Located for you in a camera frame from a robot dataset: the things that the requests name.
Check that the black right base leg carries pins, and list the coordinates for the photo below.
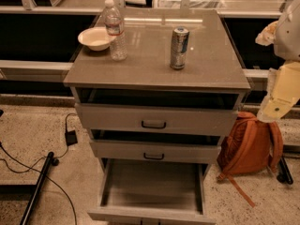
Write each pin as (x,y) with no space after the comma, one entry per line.
(284,175)

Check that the orange backpack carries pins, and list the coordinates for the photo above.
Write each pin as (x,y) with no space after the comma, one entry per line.
(251,146)

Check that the grey top drawer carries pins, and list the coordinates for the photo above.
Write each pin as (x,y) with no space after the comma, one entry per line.
(158,111)

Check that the black left base leg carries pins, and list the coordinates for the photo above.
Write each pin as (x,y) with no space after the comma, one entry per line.
(37,188)

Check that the black base leg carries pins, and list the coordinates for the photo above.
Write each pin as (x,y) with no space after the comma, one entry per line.
(37,188)
(284,175)

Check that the grey bottom drawer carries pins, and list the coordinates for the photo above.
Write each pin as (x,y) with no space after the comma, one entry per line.
(151,193)

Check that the grey drawer cabinet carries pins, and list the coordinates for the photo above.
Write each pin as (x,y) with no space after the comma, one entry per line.
(211,62)

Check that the grey middle drawer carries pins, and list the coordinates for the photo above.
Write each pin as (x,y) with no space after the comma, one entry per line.
(155,146)

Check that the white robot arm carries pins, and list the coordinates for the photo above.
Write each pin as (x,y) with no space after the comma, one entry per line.
(287,39)

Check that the clear plastic water bottle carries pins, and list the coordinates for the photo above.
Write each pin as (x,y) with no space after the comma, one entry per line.
(114,25)

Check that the grey drawer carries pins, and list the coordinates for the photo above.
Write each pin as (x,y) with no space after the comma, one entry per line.
(158,111)
(155,146)
(151,193)

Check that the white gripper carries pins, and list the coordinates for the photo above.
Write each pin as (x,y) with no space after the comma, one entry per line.
(288,37)

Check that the black power adapter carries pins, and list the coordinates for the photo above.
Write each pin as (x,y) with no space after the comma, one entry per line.
(71,137)

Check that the silver blue redbull can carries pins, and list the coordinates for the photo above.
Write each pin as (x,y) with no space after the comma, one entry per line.
(179,46)

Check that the white paper bowl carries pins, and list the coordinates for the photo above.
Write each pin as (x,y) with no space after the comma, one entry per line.
(96,38)

